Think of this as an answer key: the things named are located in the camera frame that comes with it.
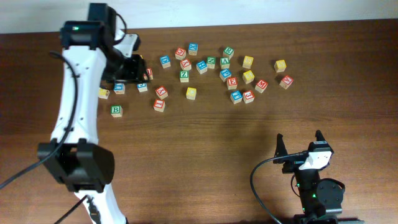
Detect red O block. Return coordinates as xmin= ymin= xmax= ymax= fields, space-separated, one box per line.
xmin=175 ymin=47 xmax=187 ymax=60

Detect red M block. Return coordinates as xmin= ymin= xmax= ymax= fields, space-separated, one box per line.
xmin=255 ymin=80 xmax=268 ymax=93

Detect green V block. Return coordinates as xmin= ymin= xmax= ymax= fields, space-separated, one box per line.
xmin=220 ymin=57 xmax=230 ymax=70

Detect green Z block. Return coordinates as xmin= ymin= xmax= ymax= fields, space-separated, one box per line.
xmin=179 ymin=71 xmax=189 ymax=83

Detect yellow block far right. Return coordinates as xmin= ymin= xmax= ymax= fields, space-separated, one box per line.
xmin=274 ymin=60 xmax=287 ymax=73

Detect red K block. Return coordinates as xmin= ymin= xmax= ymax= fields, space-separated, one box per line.
xmin=155 ymin=86 xmax=168 ymax=100

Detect green R block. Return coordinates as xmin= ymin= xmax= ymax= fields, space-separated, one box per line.
xmin=223 ymin=46 xmax=234 ymax=59

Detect yellow block far left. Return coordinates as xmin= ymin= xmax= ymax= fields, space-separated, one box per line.
xmin=98 ymin=88 xmax=110 ymax=100

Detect blue block left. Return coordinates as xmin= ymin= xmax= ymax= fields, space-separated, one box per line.
xmin=113 ymin=83 xmax=126 ymax=95

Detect red Y block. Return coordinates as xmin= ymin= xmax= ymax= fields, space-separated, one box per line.
xmin=180 ymin=58 xmax=192 ymax=71

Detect red A block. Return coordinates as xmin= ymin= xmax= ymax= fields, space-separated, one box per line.
xmin=279 ymin=75 xmax=294 ymax=90

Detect blue 5 block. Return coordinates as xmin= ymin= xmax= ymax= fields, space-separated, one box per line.
xmin=137 ymin=83 xmax=148 ymax=93

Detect red U block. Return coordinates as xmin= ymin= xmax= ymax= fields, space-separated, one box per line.
xmin=146 ymin=68 xmax=153 ymax=80

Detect blue H block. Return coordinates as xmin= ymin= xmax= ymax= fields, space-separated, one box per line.
xmin=197 ymin=60 xmax=208 ymax=74

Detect green B block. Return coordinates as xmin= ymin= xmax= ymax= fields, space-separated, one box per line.
xmin=111 ymin=105 xmax=123 ymax=118

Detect blue D block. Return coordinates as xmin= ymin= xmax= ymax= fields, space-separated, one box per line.
xmin=160 ymin=55 xmax=171 ymax=68

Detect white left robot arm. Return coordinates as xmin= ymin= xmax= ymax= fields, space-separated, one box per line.
xmin=37 ymin=3 xmax=149 ymax=223

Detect red 3 block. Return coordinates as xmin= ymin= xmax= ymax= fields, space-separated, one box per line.
xmin=243 ymin=90 xmax=255 ymax=103

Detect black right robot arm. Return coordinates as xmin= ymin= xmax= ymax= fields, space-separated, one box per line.
xmin=274 ymin=130 xmax=364 ymax=224

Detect red I block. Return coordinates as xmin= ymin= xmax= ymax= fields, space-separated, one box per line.
xmin=154 ymin=100 xmax=165 ymax=112

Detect yellow block middle right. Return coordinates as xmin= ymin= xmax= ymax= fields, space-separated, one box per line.
xmin=243 ymin=70 xmax=255 ymax=84

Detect yellow C block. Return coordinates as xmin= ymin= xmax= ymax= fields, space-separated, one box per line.
xmin=186 ymin=87 xmax=197 ymax=100

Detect yellow block upper right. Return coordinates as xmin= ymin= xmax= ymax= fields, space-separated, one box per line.
xmin=243 ymin=55 xmax=254 ymax=69

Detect blue X block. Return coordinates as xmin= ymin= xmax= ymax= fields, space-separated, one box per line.
xmin=188 ymin=43 xmax=198 ymax=55

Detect red E block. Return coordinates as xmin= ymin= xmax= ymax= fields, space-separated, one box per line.
xmin=226 ymin=77 xmax=238 ymax=90

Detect blue T block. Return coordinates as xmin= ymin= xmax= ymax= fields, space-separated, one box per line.
xmin=230 ymin=90 xmax=243 ymax=104

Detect blue P block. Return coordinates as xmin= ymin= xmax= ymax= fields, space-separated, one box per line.
xmin=220 ymin=68 xmax=232 ymax=82

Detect green N block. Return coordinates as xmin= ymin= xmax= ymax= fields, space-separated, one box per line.
xmin=206 ymin=57 xmax=216 ymax=69

